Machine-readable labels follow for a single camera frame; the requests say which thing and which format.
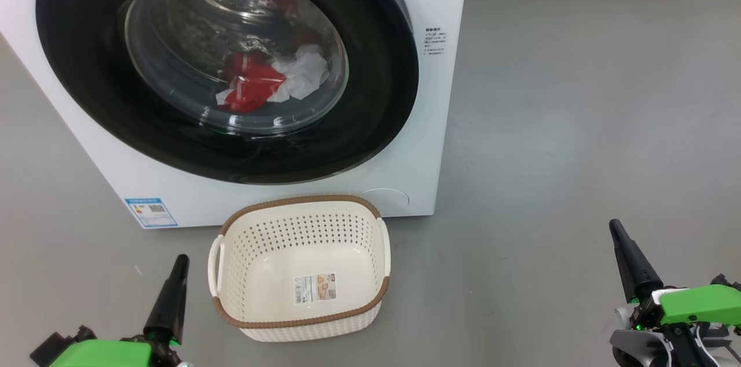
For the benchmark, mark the round white filter cover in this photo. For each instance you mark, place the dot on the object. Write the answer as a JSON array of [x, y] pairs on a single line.
[[386, 199]]

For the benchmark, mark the white front-load washing machine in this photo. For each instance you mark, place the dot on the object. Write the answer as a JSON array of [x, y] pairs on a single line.
[[440, 124]]

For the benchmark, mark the cream basket with brown rim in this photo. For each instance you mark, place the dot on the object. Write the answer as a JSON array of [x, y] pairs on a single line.
[[347, 239]]

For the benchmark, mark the black round washer door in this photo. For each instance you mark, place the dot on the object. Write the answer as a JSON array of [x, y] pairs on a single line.
[[75, 66]]

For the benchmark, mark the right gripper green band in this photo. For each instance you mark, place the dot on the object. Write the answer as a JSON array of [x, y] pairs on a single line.
[[700, 303]]

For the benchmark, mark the white cloth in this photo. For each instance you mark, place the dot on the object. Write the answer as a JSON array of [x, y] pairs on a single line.
[[249, 86]]

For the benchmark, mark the stainless steel washer drum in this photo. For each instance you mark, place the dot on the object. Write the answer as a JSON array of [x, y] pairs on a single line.
[[191, 19]]

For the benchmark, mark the blue energy label sticker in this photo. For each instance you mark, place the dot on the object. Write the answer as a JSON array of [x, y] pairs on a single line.
[[151, 213]]

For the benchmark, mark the printed product label sticker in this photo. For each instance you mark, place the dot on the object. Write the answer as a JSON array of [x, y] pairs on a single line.
[[316, 289]]

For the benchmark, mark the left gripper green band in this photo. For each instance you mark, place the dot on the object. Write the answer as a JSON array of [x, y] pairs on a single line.
[[104, 354]]

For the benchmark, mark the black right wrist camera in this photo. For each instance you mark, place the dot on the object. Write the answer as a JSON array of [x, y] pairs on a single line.
[[726, 283]]

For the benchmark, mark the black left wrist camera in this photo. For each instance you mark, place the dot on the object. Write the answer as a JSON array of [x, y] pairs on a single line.
[[58, 347]]

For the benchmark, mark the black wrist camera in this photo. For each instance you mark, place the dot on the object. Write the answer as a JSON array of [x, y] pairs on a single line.
[[726, 283], [58, 347]]

